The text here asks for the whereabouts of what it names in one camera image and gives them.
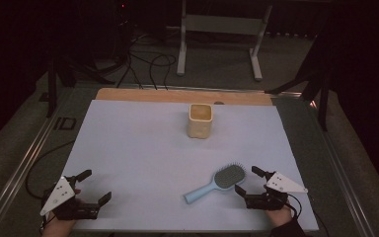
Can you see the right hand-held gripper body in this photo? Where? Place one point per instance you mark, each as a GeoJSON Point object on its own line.
{"type": "Point", "coordinates": [269, 197]}

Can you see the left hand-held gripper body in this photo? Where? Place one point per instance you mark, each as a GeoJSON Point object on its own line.
{"type": "Point", "coordinates": [62, 197]}

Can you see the light blue hairbrush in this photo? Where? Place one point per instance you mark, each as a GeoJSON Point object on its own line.
{"type": "Point", "coordinates": [227, 176]}

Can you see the yellow square cup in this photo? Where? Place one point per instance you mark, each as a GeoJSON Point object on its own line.
{"type": "Point", "coordinates": [200, 123]}

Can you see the person's right hand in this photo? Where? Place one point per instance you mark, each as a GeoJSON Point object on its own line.
{"type": "Point", "coordinates": [279, 216]}

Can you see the person's left hand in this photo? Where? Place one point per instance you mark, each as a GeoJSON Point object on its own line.
{"type": "Point", "coordinates": [57, 227]}

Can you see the white table mat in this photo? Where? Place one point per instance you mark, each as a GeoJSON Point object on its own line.
{"type": "Point", "coordinates": [144, 158]}

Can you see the black tripod stand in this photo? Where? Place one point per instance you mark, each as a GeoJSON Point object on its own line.
{"type": "Point", "coordinates": [52, 89]}

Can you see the black angled stand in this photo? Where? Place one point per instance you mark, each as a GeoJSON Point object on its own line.
{"type": "Point", "coordinates": [322, 98]}

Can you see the white metal stand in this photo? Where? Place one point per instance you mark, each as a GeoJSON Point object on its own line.
{"type": "Point", "coordinates": [222, 24]}

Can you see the dark equipment with red light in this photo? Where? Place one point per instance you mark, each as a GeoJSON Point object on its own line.
{"type": "Point", "coordinates": [118, 26]}

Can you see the long metal floor rail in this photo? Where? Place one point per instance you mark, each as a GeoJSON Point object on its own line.
{"type": "Point", "coordinates": [342, 184]}
{"type": "Point", "coordinates": [19, 168]}

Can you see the black rectangular floor bracket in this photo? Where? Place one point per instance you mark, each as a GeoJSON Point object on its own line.
{"type": "Point", "coordinates": [58, 123]}

